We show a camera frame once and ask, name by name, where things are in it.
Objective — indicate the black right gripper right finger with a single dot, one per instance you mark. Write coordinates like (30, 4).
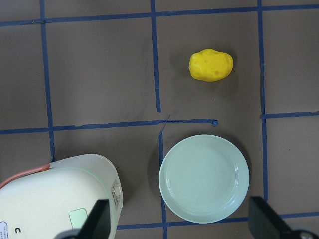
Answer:
(265, 223)

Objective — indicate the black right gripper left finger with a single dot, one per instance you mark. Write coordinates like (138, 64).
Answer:
(96, 226)

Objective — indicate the pale green plate right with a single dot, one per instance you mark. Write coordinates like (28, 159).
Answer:
(204, 179)

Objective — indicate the yellow toy potato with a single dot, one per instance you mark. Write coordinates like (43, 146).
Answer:
(210, 65)

